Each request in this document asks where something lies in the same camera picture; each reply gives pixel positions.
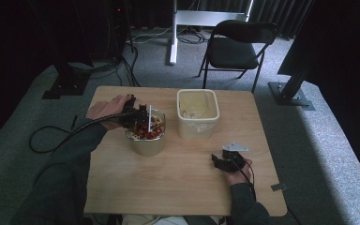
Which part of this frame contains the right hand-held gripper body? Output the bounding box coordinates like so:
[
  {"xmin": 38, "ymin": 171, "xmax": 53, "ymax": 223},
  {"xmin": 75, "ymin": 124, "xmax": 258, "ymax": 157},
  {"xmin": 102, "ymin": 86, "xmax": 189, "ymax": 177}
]
[{"xmin": 221, "ymin": 142, "xmax": 250, "ymax": 173}]

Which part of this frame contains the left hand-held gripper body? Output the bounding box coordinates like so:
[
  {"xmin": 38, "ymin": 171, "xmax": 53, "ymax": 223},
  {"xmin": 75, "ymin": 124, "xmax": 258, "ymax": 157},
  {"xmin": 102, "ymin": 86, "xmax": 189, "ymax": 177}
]
[{"xmin": 119, "ymin": 94, "xmax": 154, "ymax": 134}]

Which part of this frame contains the clear glass container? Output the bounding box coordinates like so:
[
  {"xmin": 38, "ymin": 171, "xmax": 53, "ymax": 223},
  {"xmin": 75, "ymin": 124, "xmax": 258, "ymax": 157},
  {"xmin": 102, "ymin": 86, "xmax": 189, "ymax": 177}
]
[{"xmin": 125, "ymin": 108, "xmax": 167, "ymax": 158}]

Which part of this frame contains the cream square plastic bin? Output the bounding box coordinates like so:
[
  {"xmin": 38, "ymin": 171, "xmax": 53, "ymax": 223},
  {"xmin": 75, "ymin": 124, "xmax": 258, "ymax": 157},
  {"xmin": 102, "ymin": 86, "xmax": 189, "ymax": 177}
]
[{"xmin": 176, "ymin": 88, "xmax": 220, "ymax": 141}]

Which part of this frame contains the person's right hand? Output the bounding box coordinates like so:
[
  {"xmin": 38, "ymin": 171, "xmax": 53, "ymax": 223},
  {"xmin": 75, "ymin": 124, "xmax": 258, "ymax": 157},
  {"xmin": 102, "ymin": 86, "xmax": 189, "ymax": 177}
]
[{"xmin": 223, "ymin": 157, "xmax": 254, "ymax": 187}]

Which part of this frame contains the person's left hand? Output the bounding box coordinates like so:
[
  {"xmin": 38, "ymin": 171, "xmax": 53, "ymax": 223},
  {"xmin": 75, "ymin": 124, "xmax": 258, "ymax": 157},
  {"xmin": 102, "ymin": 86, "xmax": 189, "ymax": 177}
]
[{"xmin": 85, "ymin": 95, "xmax": 133, "ymax": 131}]

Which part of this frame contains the heap of red dried pieces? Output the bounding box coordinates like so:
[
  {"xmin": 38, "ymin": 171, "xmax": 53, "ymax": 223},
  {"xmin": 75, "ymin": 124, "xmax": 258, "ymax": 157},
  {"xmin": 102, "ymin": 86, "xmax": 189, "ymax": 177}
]
[{"xmin": 130, "ymin": 117, "xmax": 165, "ymax": 141}]

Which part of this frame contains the grey tape strip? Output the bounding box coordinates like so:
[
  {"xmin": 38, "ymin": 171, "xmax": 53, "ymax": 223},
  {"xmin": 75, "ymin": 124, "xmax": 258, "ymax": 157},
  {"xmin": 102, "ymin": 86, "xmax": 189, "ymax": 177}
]
[{"xmin": 270, "ymin": 183, "xmax": 289, "ymax": 192}]

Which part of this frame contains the small black stick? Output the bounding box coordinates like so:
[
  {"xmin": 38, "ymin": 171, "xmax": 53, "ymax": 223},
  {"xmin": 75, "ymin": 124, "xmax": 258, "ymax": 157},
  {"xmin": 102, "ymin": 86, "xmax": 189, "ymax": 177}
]
[{"xmin": 69, "ymin": 114, "xmax": 79, "ymax": 131}]

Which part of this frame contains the person's light clothing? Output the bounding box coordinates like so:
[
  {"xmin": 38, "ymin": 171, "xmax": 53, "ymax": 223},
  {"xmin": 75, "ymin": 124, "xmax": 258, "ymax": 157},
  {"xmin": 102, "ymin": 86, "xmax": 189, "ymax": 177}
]
[{"xmin": 121, "ymin": 214, "xmax": 230, "ymax": 225}]

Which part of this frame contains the white metal stand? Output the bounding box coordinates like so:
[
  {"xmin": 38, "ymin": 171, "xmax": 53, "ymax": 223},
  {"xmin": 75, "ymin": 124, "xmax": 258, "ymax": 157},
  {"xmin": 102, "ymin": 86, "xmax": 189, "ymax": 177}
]
[{"xmin": 168, "ymin": 0, "xmax": 255, "ymax": 66}]

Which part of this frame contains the black slanted stand with base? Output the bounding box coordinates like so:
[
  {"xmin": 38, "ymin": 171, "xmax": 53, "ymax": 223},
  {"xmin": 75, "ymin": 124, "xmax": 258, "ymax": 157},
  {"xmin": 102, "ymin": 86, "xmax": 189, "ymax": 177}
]
[{"xmin": 267, "ymin": 37, "xmax": 317, "ymax": 112}]

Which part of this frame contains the black equipment tower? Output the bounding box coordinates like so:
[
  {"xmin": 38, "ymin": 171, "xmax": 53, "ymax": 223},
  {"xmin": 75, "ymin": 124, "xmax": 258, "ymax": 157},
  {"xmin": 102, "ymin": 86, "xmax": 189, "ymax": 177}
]
[{"xmin": 104, "ymin": 0, "xmax": 129, "ymax": 62}]

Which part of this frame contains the black folding chair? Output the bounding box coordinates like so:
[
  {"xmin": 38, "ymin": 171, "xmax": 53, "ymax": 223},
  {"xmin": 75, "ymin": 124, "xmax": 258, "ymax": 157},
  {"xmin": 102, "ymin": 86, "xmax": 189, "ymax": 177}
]
[{"xmin": 197, "ymin": 19, "xmax": 279, "ymax": 94}]

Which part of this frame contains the right hand-held gripper cable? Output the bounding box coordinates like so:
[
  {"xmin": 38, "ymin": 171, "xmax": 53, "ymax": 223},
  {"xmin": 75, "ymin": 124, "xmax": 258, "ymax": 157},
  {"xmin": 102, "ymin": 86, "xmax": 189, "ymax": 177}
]
[{"xmin": 231, "ymin": 158, "xmax": 258, "ymax": 202}]

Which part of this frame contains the hand-held gripper cable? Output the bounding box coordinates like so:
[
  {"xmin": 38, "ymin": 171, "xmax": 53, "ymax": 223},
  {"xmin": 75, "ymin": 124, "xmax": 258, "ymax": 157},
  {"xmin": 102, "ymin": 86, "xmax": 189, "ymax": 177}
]
[
  {"xmin": 32, "ymin": 112, "xmax": 129, "ymax": 190},
  {"xmin": 231, "ymin": 158, "xmax": 258, "ymax": 202}
]

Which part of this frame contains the left hand-held gripper cable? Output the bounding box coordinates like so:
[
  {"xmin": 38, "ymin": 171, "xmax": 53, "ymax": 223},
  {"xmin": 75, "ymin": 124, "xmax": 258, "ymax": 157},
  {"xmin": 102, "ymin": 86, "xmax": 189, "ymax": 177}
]
[{"xmin": 32, "ymin": 112, "xmax": 129, "ymax": 190}]

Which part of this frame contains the bundle of black floor cables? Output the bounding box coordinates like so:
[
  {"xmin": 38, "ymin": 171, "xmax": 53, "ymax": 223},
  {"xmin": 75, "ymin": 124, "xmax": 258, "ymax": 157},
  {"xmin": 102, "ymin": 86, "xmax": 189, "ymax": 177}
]
[{"xmin": 68, "ymin": 43, "xmax": 143, "ymax": 88}]

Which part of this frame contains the black stand with base plate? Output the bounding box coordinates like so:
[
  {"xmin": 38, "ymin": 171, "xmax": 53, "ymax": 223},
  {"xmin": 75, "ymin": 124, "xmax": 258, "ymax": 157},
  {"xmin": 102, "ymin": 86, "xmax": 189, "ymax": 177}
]
[{"xmin": 27, "ymin": 0, "xmax": 96, "ymax": 100}]

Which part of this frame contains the white floor cable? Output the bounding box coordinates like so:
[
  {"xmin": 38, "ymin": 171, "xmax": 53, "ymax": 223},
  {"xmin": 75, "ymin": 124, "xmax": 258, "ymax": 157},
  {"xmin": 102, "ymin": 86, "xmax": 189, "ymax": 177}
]
[{"xmin": 126, "ymin": 26, "xmax": 173, "ymax": 45}]

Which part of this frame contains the black looped floor cable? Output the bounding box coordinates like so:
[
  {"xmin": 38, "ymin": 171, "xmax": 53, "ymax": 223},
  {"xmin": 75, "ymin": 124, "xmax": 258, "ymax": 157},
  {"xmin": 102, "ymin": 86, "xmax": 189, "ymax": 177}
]
[{"xmin": 28, "ymin": 125, "xmax": 78, "ymax": 155}]

